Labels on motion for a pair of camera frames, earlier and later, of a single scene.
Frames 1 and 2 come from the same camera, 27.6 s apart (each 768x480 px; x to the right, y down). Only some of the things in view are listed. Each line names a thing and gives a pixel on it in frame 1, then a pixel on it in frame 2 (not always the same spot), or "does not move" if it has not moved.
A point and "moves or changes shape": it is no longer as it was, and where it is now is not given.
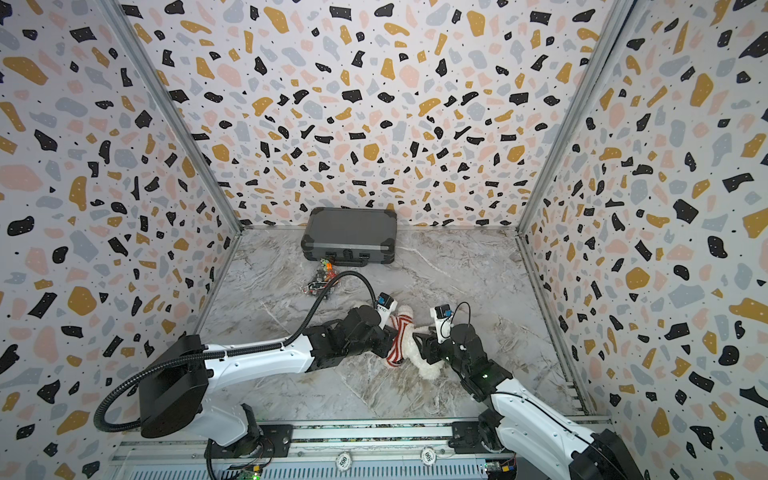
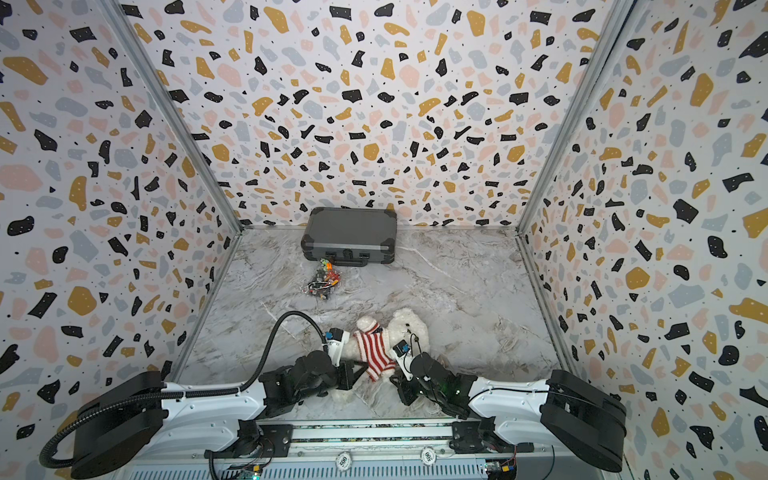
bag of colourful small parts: (326, 274) does not move
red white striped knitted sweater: (400, 322) moves or changes shape
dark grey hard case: (351, 237) does not move
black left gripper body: (383, 334) -> (346, 375)
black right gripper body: (432, 345) -> (405, 384)
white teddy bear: (412, 353) moves or changes shape
